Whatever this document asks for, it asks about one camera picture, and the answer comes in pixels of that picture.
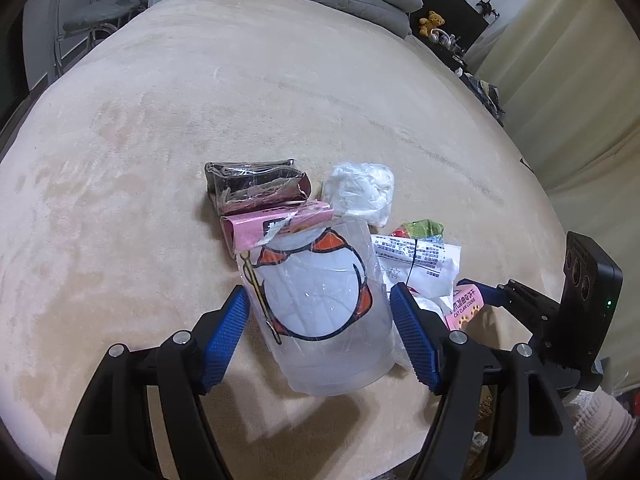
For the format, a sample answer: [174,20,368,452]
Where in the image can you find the person's right forearm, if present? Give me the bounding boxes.
[570,387,639,480]

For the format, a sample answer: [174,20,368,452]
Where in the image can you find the clear cartoon print plastic bag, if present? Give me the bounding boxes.
[240,217,396,397]

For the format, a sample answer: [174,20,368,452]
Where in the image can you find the pink cookie packet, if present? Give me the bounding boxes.
[445,285,485,332]

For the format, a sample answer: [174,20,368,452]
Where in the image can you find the dark red plastic-wrapped box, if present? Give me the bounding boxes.
[205,159,312,217]

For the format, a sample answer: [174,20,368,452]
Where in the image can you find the white headphones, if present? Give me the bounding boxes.
[430,27,461,47]

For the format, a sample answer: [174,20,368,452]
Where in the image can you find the white plastic bag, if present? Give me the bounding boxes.
[321,161,396,228]

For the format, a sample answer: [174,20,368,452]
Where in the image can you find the brown patterned rug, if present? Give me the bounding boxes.
[472,390,502,461]

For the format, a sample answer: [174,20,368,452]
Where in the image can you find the green snack wrapper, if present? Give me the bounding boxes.
[391,219,445,241]

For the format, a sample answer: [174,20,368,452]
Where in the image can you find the cream curtain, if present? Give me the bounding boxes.
[472,0,640,411]

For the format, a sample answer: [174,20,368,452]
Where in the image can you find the white printed packet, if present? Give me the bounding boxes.
[371,232,462,313]

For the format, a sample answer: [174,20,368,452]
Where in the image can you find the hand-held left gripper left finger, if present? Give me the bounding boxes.
[55,285,251,480]

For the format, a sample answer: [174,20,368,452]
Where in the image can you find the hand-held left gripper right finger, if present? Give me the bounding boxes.
[389,282,588,480]

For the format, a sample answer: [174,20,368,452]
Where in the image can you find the brown teddy bear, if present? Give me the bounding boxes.
[419,10,446,38]

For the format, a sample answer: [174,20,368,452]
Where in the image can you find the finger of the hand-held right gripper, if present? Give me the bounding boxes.
[502,279,560,333]
[457,278,539,346]

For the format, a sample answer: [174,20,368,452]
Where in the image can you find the pink cardboard box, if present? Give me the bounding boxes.
[220,201,335,261]

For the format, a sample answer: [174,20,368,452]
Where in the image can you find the dark patterned cloth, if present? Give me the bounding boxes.
[462,72,507,122]

